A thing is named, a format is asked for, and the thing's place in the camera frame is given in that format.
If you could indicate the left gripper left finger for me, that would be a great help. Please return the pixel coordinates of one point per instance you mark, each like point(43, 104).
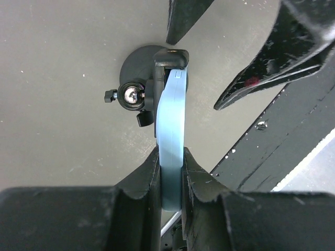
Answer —
point(126, 216)

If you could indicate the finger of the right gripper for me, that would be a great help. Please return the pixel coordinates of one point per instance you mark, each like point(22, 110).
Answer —
point(183, 15)
point(300, 43)

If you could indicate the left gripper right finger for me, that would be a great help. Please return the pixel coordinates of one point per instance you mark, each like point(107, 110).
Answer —
point(217, 218)

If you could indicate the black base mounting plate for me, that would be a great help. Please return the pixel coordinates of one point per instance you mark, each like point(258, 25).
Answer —
point(292, 126)

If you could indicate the blue case phone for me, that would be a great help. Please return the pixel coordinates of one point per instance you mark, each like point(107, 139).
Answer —
point(170, 129)

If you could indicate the black phone stand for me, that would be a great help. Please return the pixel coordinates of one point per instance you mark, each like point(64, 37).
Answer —
point(143, 77)

